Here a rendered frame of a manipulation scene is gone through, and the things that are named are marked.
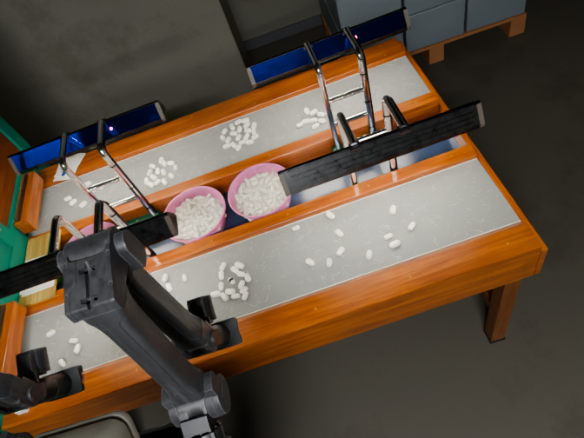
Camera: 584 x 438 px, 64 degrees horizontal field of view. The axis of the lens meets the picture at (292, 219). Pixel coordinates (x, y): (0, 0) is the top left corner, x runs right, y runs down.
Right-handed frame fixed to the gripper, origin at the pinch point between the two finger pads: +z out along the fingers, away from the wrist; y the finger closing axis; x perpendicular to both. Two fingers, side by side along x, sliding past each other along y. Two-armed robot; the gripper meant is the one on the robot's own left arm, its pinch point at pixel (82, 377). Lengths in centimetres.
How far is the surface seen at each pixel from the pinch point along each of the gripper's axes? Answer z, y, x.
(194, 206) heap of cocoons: 57, -27, -53
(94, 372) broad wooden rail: 26.2, 11.8, -0.5
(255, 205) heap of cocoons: 51, -52, -44
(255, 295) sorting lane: 34, -46, -9
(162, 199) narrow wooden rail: 57, -14, -60
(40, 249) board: 52, 39, -54
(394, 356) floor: 96, -86, 32
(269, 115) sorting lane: 73, -67, -87
